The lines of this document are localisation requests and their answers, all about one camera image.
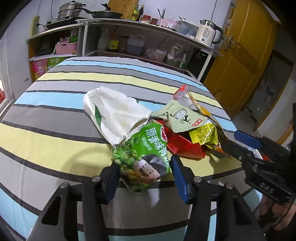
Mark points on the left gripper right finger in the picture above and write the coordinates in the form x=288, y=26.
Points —
x=234, y=218

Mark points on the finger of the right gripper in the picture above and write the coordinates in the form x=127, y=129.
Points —
x=268, y=147
x=242, y=154

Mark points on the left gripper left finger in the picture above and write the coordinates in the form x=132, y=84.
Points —
x=58, y=219

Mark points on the yellow snack bag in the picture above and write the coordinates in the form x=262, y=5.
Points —
x=207, y=134

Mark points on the red snack wrapper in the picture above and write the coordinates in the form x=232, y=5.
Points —
x=181, y=144

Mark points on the pale green snack packet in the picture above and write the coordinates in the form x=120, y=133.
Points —
x=179, y=118

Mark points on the clear plastic cup red lid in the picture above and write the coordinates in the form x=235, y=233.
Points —
x=183, y=97

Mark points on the green pea snack bag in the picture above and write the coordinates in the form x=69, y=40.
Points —
x=143, y=158

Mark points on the white paper bag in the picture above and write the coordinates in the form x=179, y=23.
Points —
x=115, y=115

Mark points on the person's right hand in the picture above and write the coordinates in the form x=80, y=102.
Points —
x=275, y=215

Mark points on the striped tablecloth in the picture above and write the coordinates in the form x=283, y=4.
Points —
x=48, y=139

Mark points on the white metal shelf rack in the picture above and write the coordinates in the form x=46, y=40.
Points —
x=126, y=39

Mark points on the yellow wooden door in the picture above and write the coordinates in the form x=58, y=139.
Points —
x=234, y=76

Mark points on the white electric kettle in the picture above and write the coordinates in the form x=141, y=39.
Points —
x=207, y=31

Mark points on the clear plastic storage container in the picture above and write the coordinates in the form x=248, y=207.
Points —
x=186, y=28

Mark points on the pink utensil holder box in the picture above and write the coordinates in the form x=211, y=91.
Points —
x=167, y=24

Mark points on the grey plastic jerrycan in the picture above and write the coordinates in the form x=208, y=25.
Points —
x=135, y=44

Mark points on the red lidded jar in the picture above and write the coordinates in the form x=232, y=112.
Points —
x=146, y=19

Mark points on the yellow label oil bottle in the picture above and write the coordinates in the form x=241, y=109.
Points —
x=114, y=40

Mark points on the green glass oil bottle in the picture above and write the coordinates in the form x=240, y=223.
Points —
x=134, y=13

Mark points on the dark sauce bottle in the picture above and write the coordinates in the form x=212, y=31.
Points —
x=140, y=13

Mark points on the pink plastic basket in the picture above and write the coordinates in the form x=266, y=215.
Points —
x=66, y=48

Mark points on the wooden cutting board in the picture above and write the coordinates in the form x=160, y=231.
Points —
x=125, y=7

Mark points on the black frying pan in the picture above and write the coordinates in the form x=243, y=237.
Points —
x=107, y=13

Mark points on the steel steamer pot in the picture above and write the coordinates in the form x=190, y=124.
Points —
x=70, y=9

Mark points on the metal door handle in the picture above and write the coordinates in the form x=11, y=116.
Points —
x=230, y=44

